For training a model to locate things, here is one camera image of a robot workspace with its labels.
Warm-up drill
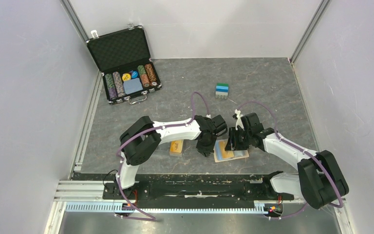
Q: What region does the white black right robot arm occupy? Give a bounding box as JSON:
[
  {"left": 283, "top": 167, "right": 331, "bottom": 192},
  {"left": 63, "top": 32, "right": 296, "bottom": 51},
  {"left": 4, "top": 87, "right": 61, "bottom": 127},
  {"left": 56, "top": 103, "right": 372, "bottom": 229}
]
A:
[{"left": 225, "top": 110, "right": 349, "bottom": 209}]

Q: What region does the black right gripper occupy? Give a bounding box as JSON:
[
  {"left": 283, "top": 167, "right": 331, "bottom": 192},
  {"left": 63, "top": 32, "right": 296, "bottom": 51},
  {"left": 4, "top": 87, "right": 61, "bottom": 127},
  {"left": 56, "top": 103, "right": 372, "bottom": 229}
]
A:
[{"left": 224, "top": 127, "right": 251, "bottom": 151}]

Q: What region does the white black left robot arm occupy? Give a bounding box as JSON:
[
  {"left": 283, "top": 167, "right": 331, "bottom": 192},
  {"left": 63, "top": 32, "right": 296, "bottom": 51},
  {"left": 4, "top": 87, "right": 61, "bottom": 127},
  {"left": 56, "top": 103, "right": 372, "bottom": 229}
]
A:
[{"left": 114, "top": 115, "right": 228, "bottom": 199}]

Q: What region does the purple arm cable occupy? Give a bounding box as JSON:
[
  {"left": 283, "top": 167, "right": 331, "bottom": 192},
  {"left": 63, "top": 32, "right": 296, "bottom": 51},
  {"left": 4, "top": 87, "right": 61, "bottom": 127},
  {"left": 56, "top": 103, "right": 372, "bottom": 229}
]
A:
[
  {"left": 237, "top": 100, "right": 344, "bottom": 221},
  {"left": 115, "top": 92, "right": 211, "bottom": 221}
]

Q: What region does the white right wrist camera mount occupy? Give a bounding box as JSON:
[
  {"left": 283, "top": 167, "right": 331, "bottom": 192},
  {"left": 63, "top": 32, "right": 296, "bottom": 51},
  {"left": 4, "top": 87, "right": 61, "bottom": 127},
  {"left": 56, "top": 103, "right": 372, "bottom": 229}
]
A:
[{"left": 234, "top": 109, "right": 244, "bottom": 130}]

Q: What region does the clear acrylic card tray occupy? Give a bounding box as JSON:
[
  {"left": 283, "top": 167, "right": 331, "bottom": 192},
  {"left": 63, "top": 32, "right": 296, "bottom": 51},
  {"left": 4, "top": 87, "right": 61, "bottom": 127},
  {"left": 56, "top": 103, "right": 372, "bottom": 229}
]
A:
[{"left": 154, "top": 139, "right": 184, "bottom": 157}]

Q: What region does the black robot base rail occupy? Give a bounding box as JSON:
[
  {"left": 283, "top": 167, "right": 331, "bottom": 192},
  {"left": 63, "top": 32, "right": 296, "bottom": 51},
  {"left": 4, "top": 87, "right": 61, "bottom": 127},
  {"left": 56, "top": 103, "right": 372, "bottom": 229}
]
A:
[{"left": 73, "top": 173, "right": 294, "bottom": 209}]

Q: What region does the white toothed cable rail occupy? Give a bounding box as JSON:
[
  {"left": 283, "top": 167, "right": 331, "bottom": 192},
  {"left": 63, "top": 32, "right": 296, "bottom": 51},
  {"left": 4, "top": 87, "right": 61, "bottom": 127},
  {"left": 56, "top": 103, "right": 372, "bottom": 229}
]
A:
[{"left": 65, "top": 201, "right": 268, "bottom": 215}]

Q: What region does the orange credit card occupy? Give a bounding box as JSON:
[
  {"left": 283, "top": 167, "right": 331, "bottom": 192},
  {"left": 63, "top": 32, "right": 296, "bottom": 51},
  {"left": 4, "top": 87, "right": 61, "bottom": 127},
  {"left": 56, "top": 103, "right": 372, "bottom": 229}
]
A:
[{"left": 218, "top": 140, "right": 234, "bottom": 160}]

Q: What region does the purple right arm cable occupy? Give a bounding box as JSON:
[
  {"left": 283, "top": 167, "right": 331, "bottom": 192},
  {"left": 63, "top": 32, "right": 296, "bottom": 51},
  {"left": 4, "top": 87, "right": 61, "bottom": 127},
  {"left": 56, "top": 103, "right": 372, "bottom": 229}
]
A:
[{"left": 237, "top": 100, "right": 344, "bottom": 221}]

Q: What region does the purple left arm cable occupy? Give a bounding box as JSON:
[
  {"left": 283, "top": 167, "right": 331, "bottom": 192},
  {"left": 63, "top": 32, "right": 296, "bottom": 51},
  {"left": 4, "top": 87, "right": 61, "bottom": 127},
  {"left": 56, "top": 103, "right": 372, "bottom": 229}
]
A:
[{"left": 115, "top": 92, "right": 211, "bottom": 221}]

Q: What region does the black poker chip case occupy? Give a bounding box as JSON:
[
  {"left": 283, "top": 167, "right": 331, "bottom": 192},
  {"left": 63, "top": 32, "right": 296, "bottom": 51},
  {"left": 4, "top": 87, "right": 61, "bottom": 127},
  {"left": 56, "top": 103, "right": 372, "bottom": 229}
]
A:
[{"left": 86, "top": 24, "right": 162, "bottom": 104}]

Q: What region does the blue green block stack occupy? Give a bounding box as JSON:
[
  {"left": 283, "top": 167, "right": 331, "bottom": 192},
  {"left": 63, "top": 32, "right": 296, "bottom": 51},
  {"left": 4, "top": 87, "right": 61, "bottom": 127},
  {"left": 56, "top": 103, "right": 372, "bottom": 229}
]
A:
[{"left": 215, "top": 83, "right": 229, "bottom": 99}]

